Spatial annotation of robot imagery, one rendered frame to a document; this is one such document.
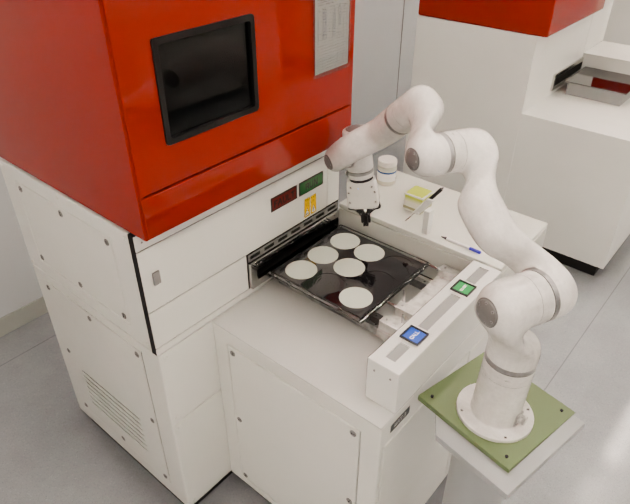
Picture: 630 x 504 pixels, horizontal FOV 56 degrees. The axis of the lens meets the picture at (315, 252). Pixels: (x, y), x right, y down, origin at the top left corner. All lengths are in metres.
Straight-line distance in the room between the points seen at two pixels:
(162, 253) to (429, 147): 0.72
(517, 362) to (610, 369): 1.73
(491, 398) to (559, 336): 1.73
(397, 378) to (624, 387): 1.74
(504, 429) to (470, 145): 0.69
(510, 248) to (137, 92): 0.87
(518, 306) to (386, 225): 0.83
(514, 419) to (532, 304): 0.37
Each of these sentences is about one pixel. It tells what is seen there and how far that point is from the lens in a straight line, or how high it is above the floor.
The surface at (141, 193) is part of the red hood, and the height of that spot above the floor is 1.35.
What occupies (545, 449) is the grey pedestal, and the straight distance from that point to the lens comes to 1.59.
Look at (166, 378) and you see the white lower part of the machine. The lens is 1.83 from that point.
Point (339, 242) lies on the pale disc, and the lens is 2.01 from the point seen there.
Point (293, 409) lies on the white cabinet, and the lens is 1.77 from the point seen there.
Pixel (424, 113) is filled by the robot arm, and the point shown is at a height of 1.48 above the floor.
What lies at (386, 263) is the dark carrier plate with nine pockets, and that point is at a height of 0.90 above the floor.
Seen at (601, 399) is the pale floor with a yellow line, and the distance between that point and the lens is 2.97.
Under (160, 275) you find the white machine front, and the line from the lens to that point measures 1.62.
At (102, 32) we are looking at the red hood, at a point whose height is 1.71.
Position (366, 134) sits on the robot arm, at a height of 1.34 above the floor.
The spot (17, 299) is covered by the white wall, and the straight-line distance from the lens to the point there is 3.30.
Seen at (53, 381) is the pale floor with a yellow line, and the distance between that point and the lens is 3.00.
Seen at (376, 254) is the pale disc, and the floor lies 0.90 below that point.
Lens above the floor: 2.01
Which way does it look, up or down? 34 degrees down
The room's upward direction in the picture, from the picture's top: straight up
